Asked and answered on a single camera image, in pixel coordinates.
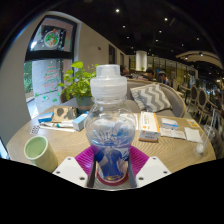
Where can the white round column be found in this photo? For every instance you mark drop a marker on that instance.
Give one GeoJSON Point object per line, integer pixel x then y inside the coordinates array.
{"type": "Point", "coordinates": [141, 60]}

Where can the small white and blue box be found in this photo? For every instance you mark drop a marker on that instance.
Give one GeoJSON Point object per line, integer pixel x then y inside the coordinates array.
{"type": "Point", "coordinates": [170, 123]}

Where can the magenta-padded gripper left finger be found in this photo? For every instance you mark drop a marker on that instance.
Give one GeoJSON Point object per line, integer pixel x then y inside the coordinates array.
{"type": "Point", "coordinates": [71, 170]}

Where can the clear bottle with blue drink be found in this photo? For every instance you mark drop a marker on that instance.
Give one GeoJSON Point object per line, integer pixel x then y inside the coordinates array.
{"type": "Point", "coordinates": [110, 133]}

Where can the light green ceramic mug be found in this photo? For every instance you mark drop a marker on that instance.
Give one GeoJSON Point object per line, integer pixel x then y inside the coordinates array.
{"type": "Point", "coordinates": [40, 155]}

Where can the flat blue box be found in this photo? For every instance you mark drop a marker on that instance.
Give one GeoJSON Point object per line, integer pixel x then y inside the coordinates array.
{"type": "Point", "coordinates": [45, 117]}

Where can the group of dining chairs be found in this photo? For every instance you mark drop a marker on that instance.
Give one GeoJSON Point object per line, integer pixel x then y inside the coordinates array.
{"type": "Point", "coordinates": [200, 98]}

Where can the white paper napkin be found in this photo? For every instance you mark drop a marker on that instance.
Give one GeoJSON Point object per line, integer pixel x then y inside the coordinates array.
{"type": "Point", "coordinates": [193, 135]}

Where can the dark-framed window with decorations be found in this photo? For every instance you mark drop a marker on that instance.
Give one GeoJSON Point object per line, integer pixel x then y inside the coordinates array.
{"type": "Point", "coordinates": [50, 60]}

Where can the green potted plant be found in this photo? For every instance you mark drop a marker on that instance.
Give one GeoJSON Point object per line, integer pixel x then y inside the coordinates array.
{"type": "Point", "coordinates": [80, 83]}

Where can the grey zigzag cushion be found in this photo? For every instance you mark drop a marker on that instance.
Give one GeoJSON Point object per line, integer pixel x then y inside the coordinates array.
{"type": "Point", "coordinates": [151, 98]}

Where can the pill blister pack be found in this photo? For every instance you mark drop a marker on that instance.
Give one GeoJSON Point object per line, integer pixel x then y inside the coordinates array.
{"type": "Point", "coordinates": [35, 129]}

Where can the white and orange box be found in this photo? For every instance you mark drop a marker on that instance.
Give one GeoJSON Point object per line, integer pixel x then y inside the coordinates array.
{"type": "Point", "coordinates": [149, 126]}

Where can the clear plastic cup with straw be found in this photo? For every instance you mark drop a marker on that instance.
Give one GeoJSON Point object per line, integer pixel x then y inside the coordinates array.
{"type": "Point", "coordinates": [205, 140]}

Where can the small light blue box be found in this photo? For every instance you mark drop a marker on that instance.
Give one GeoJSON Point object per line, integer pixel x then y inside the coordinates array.
{"type": "Point", "coordinates": [80, 121]}

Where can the grey curved sofa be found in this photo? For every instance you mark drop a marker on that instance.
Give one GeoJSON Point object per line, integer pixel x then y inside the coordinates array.
{"type": "Point", "coordinates": [175, 100]}

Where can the yellow card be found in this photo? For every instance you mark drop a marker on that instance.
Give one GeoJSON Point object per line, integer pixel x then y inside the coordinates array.
{"type": "Point", "coordinates": [192, 123]}

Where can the person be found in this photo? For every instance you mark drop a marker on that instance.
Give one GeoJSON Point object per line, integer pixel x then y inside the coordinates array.
{"type": "Point", "coordinates": [163, 77]}
{"type": "Point", "coordinates": [124, 70]}
{"type": "Point", "coordinates": [148, 74]}

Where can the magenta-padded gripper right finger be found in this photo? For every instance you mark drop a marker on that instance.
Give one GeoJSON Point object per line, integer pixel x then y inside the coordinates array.
{"type": "Point", "coordinates": [151, 170]}

